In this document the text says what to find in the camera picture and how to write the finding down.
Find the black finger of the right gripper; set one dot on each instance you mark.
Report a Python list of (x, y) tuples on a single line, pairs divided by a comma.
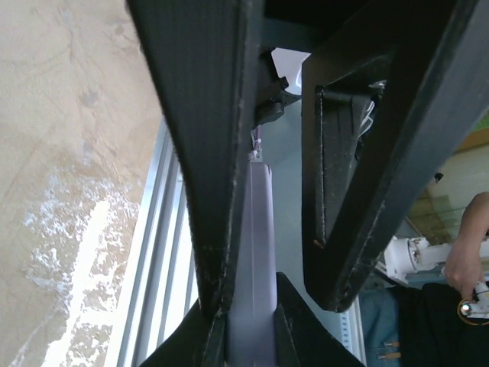
[(197, 341), (300, 338)]

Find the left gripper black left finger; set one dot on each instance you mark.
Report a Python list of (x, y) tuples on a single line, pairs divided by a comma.
[(203, 57)]

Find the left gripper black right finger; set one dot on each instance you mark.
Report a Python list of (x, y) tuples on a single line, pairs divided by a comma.
[(386, 100)]

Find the black phone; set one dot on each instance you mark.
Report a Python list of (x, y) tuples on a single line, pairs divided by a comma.
[(250, 339)]

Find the operator forearm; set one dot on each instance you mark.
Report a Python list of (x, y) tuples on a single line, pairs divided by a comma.
[(474, 222)]

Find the operator hand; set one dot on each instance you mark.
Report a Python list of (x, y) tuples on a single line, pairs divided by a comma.
[(463, 268)]

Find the operator blue jeans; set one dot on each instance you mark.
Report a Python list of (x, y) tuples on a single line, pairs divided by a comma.
[(379, 318)]

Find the operator black shirt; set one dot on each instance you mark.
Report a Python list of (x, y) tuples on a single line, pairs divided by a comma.
[(430, 331)]

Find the white teleoperation handle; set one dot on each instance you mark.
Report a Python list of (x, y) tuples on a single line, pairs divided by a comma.
[(405, 256)]

